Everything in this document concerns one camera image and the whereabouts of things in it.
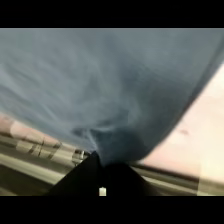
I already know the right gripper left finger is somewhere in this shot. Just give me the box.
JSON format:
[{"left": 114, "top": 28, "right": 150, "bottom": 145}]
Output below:
[{"left": 47, "top": 150, "right": 104, "bottom": 197}]

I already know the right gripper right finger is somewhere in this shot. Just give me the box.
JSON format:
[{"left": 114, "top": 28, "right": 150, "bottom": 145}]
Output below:
[{"left": 102, "top": 161, "right": 158, "bottom": 197}]

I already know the grey-blue garment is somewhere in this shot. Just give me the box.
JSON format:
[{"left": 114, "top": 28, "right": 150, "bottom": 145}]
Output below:
[{"left": 0, "top": 27, "right": 224, "bottom": 167}]

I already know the silver frame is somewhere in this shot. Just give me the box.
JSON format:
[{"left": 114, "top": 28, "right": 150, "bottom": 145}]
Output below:
[{"left": 0, "top": 132, "right": 224, "bottom": 197}]

